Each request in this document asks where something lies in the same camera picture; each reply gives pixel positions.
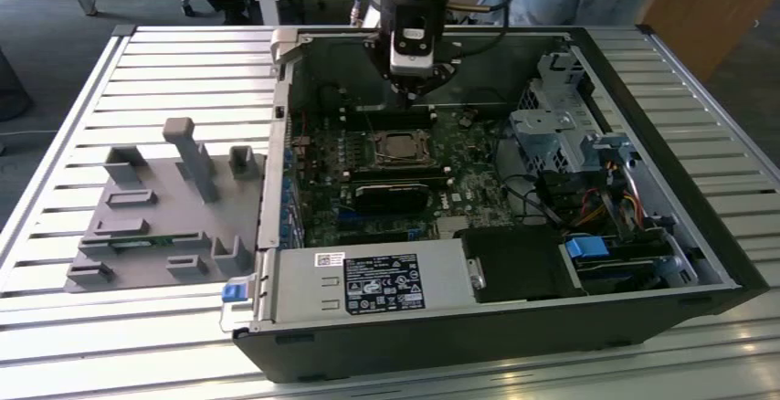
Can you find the green motherboard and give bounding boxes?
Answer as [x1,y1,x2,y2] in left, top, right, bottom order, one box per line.
[283,107,532,248]

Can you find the grey power supply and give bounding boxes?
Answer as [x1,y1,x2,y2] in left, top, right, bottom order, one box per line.
[267,239,481,323]

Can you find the wooden cabinet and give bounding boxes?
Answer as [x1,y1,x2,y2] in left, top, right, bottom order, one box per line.
[636,0,780,84]

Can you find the green RAM stick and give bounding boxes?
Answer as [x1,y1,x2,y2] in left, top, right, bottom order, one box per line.
[108,234,202,250]

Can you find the hard disk in blue carrier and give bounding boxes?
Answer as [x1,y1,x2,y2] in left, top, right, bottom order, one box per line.
[564,234,684,289]

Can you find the silver square CPU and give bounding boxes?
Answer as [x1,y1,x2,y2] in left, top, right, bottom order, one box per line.
[384,135,428,158]

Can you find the blue case latch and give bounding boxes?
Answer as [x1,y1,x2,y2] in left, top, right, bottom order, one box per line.
[222,280,255,304]

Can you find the black graphics card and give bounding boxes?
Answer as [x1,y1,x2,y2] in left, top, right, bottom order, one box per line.
[353,181,432,215]

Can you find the pale blue plastic bracket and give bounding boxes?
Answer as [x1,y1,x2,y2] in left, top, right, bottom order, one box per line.
[584,132,641,173]

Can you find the black open PC case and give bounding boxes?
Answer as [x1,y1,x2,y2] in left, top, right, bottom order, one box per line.
[230,25,771,384]

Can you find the orange and yellow wires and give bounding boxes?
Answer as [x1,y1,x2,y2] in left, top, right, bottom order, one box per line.
[579,189,648,227]

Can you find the CPU socket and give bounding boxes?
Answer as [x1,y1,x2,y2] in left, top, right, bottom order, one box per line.
[369,129,440,168]

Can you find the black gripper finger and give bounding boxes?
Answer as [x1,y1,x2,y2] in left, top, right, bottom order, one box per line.
[364,41,410,109]
[406,61,458,103]

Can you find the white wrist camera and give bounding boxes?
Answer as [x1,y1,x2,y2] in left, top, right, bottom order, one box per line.
[389,27,440,77]

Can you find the grey parts rack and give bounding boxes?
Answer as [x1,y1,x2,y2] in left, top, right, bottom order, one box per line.
[63,117,270,294]

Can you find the silver perforated disk cage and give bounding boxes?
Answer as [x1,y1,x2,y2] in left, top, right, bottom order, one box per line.
[509,50,603,173]

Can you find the black wire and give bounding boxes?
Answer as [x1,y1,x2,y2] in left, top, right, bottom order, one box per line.
[498,174,587,227]

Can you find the silver chipset heat sink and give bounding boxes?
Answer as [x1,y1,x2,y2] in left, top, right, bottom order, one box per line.
[436,216,470,239]

